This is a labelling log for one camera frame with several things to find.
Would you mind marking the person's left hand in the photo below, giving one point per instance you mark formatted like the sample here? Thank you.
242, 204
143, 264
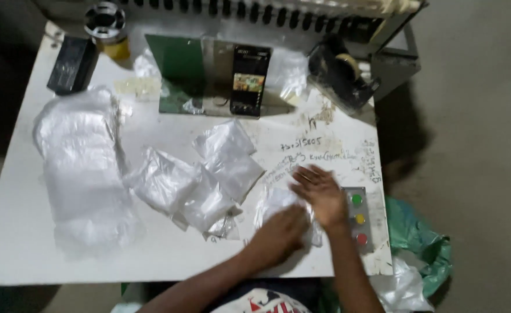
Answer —
279, 237

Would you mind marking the person's right hand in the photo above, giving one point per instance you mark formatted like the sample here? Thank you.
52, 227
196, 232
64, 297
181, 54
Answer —
323, 198

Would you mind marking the person's right fingers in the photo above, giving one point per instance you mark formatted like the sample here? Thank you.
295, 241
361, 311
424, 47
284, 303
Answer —
310, 178

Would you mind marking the person's left fingers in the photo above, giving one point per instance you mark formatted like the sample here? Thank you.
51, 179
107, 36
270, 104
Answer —
297, 217

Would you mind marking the small clear plastic packet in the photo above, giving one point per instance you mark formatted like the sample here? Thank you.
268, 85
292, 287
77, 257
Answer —
273, 202

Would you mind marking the green push button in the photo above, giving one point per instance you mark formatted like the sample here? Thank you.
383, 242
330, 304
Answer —
357, 199

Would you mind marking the yellow push button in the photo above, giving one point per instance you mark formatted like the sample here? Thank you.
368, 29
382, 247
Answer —
360, 219

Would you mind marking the red push button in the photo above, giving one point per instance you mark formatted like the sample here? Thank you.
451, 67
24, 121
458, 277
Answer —
362, 239

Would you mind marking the grey button control panel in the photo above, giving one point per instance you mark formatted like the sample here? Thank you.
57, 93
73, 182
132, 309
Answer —
365, 228

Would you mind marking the small empty clear bag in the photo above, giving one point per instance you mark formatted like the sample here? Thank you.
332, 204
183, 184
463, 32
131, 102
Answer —
225, 227

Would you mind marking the white filled plastic packet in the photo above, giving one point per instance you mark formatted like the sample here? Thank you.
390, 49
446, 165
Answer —
229, 156
162, 180
205, 202

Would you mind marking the person's white printed shirt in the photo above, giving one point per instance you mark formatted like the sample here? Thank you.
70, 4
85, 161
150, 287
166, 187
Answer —
262, 303

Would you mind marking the black tape dispenser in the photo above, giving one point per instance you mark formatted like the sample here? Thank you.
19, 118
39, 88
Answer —
338, 85

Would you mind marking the clear crumpled plastic bag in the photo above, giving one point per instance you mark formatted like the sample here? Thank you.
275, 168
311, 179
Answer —
288, 74

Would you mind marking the black smartphone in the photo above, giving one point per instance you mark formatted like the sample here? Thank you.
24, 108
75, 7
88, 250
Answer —
250, 82

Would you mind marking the clear tape roll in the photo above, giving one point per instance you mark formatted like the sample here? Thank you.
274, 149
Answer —
349, 64

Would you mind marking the green plastic bag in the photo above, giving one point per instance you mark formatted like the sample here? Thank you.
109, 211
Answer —
416, 243

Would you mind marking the white plastic bag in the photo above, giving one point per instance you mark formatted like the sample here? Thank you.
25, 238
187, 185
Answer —
401, 289

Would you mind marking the white machine with slots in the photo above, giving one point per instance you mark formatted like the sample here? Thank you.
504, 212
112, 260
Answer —
281, 13

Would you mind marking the green metal stand plate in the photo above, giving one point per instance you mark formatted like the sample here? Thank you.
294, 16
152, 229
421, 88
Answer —
175, 61

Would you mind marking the strips of clear tape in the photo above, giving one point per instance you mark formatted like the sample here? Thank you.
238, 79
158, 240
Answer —
137, 88

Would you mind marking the small crumpled clear plastic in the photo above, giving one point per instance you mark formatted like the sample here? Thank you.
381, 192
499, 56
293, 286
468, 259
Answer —
146, 65

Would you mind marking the pile of clear plastic bags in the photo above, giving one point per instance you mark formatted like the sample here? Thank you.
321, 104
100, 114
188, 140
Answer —
83, 169

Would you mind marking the metal spool with yellow base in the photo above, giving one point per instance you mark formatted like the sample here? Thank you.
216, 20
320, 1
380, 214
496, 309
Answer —
106, 30

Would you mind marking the black rectangular box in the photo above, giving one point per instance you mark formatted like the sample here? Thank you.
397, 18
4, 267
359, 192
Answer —
72, 65

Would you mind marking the grey metal bracket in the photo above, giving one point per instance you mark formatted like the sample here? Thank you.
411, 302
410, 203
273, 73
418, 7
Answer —
397, 65

